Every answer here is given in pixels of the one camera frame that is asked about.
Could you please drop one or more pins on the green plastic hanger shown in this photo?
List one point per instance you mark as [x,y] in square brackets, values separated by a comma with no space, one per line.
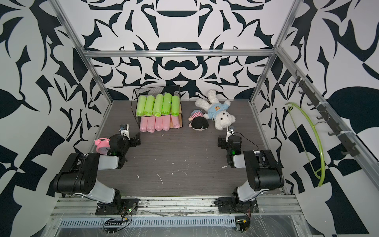
[320,173]

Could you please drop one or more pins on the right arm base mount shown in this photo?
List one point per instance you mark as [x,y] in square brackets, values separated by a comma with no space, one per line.
[234,205]

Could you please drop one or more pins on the wooden wire shelf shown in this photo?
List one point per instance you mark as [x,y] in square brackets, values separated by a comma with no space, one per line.
[174,90]

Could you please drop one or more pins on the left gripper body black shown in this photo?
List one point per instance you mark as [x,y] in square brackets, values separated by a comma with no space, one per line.
[133,143]

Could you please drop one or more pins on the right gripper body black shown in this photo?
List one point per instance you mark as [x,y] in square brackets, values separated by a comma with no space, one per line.
[225,145]

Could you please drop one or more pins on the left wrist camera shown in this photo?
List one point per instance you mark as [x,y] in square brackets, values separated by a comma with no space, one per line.
[124,131]

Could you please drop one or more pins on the pink trash bag roll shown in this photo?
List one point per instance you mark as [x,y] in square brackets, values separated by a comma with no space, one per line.
[166,121]
[151,122]
[158,123]
[175,122]
[143,124]

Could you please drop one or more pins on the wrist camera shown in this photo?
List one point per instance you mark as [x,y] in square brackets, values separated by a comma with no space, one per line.
[230,132]
[124,131]

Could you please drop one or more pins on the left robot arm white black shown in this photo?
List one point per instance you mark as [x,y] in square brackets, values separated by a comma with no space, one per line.
[78,176]

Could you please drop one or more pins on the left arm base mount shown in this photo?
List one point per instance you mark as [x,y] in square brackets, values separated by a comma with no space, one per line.
[119,206]

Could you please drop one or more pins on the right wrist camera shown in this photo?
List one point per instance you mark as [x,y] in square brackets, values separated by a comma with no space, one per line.
[230,132]

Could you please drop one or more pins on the black wall hook rack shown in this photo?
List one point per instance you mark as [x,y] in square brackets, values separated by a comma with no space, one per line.
[318,102]

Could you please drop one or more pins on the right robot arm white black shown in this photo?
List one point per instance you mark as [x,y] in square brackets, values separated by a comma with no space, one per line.
[263,171]

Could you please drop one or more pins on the pink plastic toy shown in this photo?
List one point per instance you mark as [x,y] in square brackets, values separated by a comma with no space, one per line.
[102,146]

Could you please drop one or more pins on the green trash bag roll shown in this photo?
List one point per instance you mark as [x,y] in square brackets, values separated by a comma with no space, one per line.
[149,105]
[141,102]
[166,107]
[157,110]
[175,106]

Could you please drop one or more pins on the small doll striped hat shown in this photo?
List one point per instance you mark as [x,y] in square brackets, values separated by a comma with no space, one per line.
[197,121]

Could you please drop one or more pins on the white teddy bear blue shirt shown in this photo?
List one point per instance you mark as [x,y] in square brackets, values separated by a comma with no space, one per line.
[216,111]

